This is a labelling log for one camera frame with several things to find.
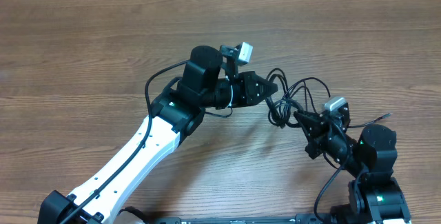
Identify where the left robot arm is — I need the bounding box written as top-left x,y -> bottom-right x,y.
37,43 -> 278,224

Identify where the black USB cable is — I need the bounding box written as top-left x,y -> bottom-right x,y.
265,68 -> 304,130

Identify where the black thin audio cable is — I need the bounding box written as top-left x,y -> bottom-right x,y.
280,77 -> 393,130

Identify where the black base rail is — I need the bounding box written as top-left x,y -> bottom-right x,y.
146,214 -> 338,224

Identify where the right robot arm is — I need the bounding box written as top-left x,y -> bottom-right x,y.
294,103 -> 411,223

